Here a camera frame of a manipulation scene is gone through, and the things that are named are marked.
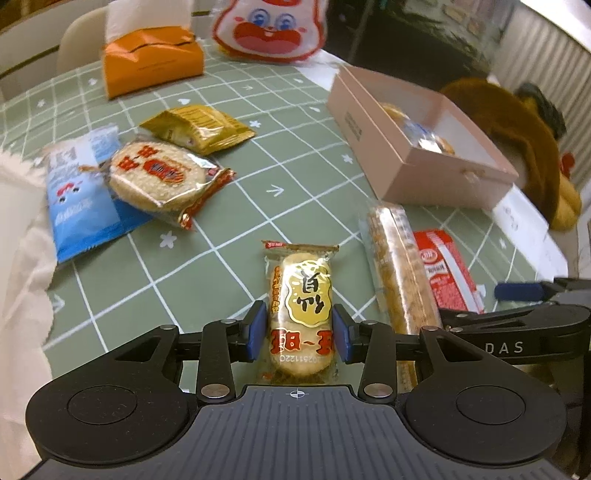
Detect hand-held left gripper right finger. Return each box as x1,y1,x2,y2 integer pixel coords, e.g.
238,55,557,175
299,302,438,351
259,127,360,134
332,304,491,405

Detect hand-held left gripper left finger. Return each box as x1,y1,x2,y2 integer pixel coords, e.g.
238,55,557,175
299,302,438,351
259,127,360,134
106,301,269,404

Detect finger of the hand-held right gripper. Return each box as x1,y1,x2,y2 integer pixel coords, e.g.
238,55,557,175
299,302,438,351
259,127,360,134
438,302,560,335
494,277,591,304

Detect oblong rice cracker packet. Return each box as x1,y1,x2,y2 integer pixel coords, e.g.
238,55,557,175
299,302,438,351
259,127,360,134
259,239,341,386

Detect red white snack packet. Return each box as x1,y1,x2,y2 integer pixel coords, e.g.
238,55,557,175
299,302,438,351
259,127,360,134
412,229,486,315

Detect pink cardboard box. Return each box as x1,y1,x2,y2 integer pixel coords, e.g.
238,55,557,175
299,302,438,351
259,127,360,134
327,65,520,212

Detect clear bread packet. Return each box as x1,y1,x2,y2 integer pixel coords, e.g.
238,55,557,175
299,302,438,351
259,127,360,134
379,102,457,156

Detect white handwritten paper sheet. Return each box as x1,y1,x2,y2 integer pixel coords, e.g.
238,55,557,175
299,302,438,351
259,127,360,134
492,188,572,278

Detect long clear pastry packet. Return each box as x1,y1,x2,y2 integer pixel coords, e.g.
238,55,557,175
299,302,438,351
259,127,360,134
359,200,443,395

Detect green checked tablecloth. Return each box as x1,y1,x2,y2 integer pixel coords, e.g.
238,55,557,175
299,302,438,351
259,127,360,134
0,37,571,403

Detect brown plush toy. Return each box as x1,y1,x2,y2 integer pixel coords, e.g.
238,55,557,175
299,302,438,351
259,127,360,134
438,78,583,232

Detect round rice cracker packet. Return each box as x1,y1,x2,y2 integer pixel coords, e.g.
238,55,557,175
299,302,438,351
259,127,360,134
107,138,235,232

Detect white curtain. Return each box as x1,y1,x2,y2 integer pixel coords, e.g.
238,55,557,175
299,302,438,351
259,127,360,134
496,30,591,195

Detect yellow snack packet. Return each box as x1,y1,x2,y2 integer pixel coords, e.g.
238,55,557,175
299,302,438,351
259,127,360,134
139,105,256,156

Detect blue white snack packet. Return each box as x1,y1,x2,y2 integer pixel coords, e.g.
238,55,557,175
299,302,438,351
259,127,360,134
45,128,155,265

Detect white cloth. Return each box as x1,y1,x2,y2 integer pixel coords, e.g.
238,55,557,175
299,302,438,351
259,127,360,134
0,150,58,468

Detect glass fish tank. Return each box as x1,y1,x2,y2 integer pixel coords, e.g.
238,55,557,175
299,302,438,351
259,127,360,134
355,0,503,78

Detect orange tissue box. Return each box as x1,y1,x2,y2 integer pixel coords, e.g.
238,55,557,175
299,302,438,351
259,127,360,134
102,25,206,101

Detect rabbit face plastic bag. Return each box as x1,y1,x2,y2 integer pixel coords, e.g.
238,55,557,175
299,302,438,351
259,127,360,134
211,0,329,65

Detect white tissue sheet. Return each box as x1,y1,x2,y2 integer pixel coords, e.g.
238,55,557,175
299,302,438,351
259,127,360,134
105,0,192,41

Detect white chair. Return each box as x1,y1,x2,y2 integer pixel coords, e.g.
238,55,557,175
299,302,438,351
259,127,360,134
56,6,112,75

